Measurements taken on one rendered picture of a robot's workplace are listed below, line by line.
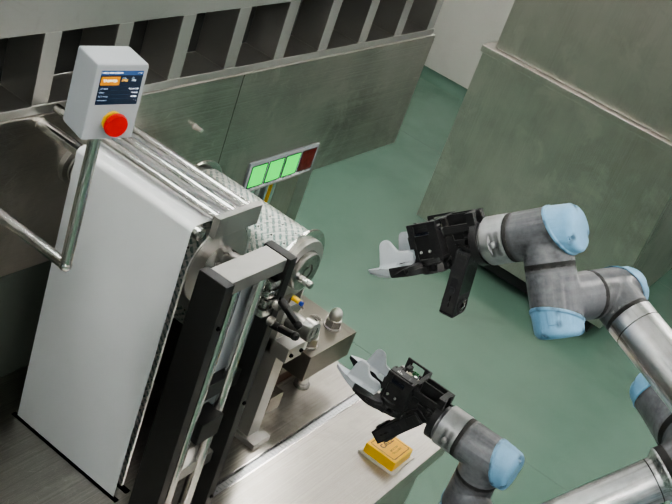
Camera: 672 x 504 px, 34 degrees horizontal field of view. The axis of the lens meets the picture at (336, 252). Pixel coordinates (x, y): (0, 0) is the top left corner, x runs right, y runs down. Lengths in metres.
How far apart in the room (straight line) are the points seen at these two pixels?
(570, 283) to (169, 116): 0.79
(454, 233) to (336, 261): 2.87
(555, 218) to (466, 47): 5.20
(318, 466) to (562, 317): 0.66
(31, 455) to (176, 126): 0.63
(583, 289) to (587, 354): 3.05
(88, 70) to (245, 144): 0.96
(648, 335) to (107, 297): 0.81
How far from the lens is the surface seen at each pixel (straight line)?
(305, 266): 1.90
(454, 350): 4.30
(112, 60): 1.31
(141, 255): 1.65
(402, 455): 2.15
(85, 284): 1.76
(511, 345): 4.49
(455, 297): 1.71
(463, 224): 1.68
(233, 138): 2.19
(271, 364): 1.96
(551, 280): 1.61
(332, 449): 2.13
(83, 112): 1.32
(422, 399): 1.93
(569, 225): 1.60
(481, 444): 1.89
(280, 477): 2.03
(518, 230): 1.63
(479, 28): 6.72
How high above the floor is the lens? 2.22
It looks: 29 degrees down
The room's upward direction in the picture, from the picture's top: 21 degrees clockwise
